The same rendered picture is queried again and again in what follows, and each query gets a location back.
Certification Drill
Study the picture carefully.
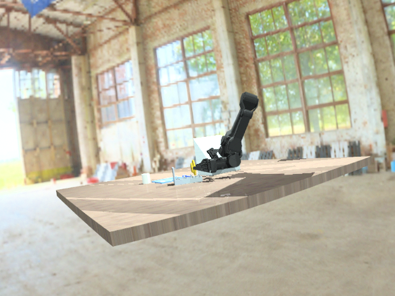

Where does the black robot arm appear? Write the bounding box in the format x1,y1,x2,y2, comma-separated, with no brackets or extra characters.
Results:
207,92,259,169

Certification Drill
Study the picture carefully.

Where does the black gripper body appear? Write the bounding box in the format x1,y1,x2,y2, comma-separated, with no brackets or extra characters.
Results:
204,157,226,173

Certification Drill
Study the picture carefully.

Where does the yellow round plate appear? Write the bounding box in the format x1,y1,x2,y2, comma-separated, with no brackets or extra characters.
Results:
190,160,196,176

